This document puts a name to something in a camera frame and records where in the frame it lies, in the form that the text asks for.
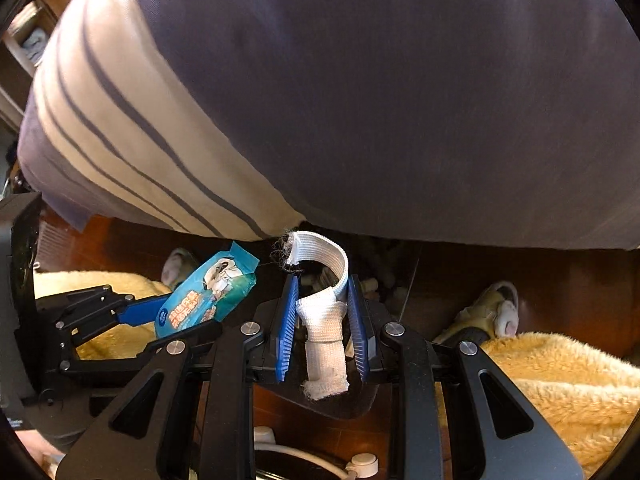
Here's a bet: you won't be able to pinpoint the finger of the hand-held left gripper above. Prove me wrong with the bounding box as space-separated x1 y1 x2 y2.
60 320 224 378
36 285 172 348

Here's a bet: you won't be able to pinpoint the blue wet wipes packet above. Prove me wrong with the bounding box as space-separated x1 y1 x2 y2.
154 241 260 340

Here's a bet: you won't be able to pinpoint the beige slipper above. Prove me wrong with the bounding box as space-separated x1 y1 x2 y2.
434 280 522 347

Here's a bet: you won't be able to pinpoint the wooden wardrobe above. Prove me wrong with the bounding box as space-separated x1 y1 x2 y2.
0 0 61 131

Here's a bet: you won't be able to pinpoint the yellow fluffy rug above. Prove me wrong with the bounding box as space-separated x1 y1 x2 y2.
32 270 640 478

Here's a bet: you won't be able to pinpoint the black round container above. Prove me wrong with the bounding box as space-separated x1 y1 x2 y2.
255 447 351 480

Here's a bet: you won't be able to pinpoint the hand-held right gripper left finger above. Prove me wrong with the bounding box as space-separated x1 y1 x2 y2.
56 275 302 480

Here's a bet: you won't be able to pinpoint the white plug with cable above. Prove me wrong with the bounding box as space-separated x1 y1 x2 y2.
320 452 380 480

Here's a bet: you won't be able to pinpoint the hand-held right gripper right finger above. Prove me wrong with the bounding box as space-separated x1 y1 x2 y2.
347 274 585 480

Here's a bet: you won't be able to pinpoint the stacks of folded clothes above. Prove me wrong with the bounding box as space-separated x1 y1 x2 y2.
7 2 53 68

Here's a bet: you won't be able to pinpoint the white elastic band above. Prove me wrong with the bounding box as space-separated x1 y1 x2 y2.
286 230 351 402

